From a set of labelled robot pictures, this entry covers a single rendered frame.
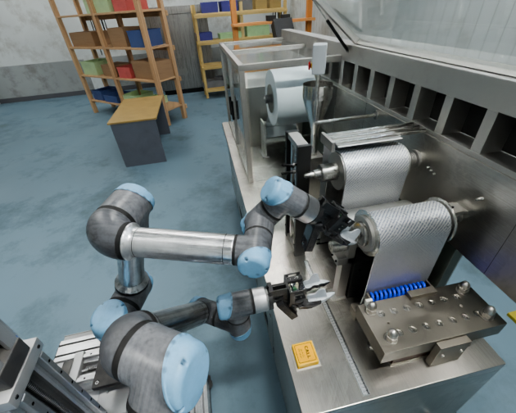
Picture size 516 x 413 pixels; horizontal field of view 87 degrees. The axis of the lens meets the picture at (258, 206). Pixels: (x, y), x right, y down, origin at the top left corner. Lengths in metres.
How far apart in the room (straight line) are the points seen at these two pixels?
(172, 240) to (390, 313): 0.71
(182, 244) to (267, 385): 1.43
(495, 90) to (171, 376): 1.00
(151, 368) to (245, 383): 1.43
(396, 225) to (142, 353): 0.71
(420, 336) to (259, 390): 1.18
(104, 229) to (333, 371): 0.79
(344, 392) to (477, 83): 0.96
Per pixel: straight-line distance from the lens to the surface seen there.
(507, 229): 1.00
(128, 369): 0.61
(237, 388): 1.97
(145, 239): 0.70
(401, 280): 1.09
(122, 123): 4.30
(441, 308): 1.10
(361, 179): 1.02
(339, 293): 1.15
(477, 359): 1.21
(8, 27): 10.38
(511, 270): 1.04
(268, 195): 0.67
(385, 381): 1.06
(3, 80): 10.78
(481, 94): 1.02
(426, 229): 0.95
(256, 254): 0.61
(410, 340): 0.99
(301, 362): 1.01
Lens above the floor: 1.84
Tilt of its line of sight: 36 degrees down
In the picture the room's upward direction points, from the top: 4 degrees counter-clockwise
